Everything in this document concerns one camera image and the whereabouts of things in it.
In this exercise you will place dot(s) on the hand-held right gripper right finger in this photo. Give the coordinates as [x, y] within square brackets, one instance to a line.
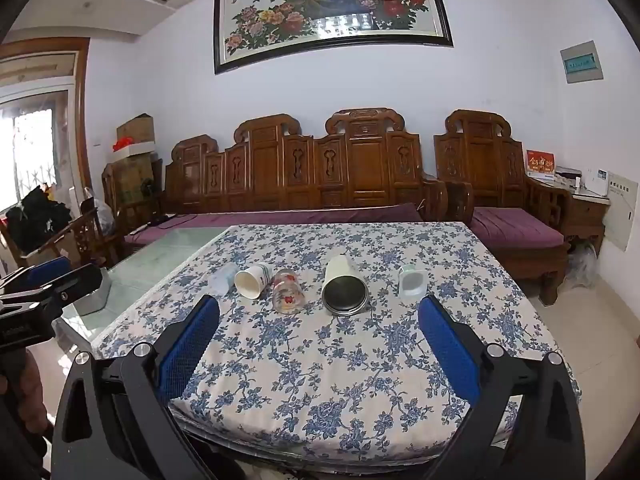
[447, 350]

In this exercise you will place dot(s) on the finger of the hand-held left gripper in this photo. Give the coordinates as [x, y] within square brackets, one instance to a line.
[50, 267]
[75, 280]

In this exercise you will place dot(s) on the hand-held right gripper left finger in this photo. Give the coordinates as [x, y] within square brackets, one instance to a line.
[192, 345]

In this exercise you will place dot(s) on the clear plastic cup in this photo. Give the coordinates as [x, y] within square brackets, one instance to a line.
[222, 278]

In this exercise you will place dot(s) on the small white cup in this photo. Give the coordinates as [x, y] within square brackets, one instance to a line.
[412, 282]

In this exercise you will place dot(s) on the white paper cup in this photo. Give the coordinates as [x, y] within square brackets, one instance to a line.
[252, 281]

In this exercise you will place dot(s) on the glass cup with red print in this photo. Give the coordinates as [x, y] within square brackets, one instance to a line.
[288, 292]

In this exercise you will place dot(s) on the cream steel tumbler cup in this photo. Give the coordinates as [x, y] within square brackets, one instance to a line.
[342, 285]

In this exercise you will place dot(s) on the person's left hand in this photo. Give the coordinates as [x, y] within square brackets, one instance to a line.
[30, 392]

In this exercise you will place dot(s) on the small wooden chair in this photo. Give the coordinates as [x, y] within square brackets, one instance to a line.
[85, 240]

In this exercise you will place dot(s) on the black bag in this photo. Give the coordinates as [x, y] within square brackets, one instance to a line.
[37, 222]

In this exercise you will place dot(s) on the white plastic bag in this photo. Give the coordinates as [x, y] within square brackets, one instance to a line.
[104, 217]

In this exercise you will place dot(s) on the blue floral tablecloth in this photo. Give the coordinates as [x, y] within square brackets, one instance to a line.
[300, 360]

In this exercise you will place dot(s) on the stacked cardboard boxes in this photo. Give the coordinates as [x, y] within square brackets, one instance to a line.
[127, 180]

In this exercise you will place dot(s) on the barred window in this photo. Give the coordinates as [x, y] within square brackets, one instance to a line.
[30, 155]

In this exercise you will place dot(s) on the square purple seat cushion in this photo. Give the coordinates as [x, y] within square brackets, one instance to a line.
[515, 227]

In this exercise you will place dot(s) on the white flat box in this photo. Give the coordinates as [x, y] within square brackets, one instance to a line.
[140, 152]

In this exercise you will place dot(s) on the red cloth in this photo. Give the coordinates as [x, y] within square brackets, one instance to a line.
[122, 144]

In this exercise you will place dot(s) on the clear plastic bag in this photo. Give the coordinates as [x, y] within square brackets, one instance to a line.
[584, 265]

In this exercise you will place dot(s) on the brown cardboard box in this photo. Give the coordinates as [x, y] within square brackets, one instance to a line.
[136, 129]

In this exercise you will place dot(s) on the long purple seat cushion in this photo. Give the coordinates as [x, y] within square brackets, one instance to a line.
[300, 216]

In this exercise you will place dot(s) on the carved wooden armchair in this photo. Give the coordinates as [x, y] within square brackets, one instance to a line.
[480, 160]

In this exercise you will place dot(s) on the wooden side table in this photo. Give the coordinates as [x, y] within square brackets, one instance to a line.
[590, 210]

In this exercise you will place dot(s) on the carved wooden sofa bench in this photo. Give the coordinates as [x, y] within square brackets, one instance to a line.
[300, 170]

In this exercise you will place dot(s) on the red gift box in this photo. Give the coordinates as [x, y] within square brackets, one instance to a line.
[540, 165]

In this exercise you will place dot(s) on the white desk device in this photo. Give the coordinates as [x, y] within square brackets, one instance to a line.
[595, 182]

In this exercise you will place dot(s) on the framed peacock flower painting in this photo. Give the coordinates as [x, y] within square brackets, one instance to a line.
[325, 5]

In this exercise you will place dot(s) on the white wall panel cover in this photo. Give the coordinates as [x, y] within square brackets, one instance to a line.
[621, 212]

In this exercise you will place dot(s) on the grey wall fuse box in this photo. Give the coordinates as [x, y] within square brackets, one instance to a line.
[581, 62]

